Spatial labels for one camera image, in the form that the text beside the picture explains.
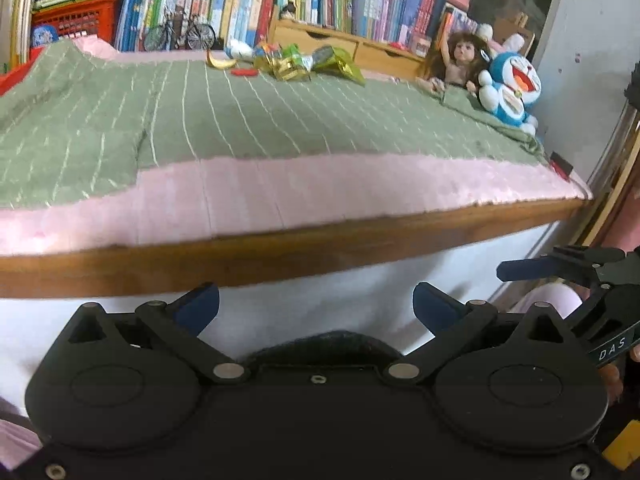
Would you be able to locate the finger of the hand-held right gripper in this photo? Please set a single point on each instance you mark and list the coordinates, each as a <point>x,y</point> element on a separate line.
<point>600,310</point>
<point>522,269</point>

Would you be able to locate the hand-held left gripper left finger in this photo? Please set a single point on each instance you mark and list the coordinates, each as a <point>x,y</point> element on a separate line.
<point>197,308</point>

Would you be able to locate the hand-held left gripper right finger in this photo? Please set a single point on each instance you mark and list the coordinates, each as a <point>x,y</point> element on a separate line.
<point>434,307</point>

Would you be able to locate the row of slim upright books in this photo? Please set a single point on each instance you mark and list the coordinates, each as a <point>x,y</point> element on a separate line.
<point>375,0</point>

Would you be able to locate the row of beige-spined books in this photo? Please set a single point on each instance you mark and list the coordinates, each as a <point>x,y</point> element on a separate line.
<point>17,25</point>

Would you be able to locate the person's right hand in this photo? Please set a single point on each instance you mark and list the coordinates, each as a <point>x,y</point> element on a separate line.
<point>612,380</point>

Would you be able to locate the pink pants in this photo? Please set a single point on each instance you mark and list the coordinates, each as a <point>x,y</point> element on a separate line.
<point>550,300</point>

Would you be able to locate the white cloth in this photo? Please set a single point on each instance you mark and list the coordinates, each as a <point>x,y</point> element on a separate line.
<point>300,300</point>

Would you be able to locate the red and black tag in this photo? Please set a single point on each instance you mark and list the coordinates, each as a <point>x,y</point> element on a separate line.
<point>560,165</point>

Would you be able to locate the pink blanket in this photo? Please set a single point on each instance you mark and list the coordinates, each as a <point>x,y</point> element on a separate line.
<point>300,195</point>

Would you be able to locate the blue cat plush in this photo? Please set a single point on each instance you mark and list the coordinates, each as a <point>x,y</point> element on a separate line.
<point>515,80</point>

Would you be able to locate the green checked cloth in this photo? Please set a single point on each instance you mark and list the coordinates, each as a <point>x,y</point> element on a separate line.
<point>250,110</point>

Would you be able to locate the brown-haired doll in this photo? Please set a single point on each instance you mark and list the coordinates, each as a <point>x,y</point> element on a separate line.
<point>462,55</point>

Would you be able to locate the white rabbit plush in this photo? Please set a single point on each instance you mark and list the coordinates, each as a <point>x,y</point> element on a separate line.
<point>512,42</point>

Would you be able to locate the small red wrapper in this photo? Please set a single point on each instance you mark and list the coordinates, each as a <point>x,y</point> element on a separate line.
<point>245,72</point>

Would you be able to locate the yellow fruit peel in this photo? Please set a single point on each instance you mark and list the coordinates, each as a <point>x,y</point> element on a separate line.
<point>220,62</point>

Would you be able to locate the green snack wrapper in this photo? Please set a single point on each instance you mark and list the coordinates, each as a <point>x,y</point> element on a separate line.
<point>345,66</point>

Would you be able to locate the colourful snack wrapper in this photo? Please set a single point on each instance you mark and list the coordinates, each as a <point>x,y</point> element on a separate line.
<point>267,51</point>

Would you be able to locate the white framed window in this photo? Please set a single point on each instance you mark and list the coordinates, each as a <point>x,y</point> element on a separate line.
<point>510,0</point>

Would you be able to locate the model bicycle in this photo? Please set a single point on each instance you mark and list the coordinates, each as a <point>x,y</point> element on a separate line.
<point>200,37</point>

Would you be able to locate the wooden drawer organizer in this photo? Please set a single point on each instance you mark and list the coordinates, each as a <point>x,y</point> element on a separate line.
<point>340,47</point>

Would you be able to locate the small black-haired figurine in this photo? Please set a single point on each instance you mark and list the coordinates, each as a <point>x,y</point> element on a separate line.
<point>287,11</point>

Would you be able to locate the red plastic crate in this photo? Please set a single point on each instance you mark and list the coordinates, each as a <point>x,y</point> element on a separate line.
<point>85,17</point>

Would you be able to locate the wooden bed frame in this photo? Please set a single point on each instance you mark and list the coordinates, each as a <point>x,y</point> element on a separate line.
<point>250,265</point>

